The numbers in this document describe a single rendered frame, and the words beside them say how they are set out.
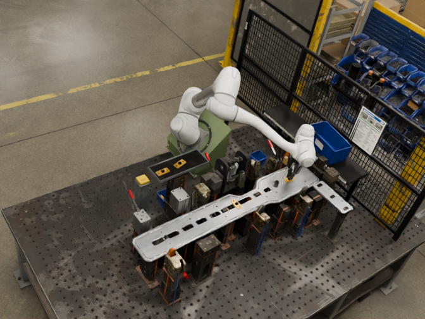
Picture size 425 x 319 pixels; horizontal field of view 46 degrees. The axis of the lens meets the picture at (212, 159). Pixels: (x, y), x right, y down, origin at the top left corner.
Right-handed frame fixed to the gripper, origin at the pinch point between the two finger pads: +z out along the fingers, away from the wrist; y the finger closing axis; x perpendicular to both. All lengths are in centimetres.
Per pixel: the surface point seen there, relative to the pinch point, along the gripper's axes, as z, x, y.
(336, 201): 4.6, 14.7, 31.0
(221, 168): -8, -45, -21
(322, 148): -5.2, 34.9, -5.2
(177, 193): -6, -81, -18
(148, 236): 5, -107, -6
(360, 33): -12, 190, -104
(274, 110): 2, 40, -61
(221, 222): 5, -64, 7
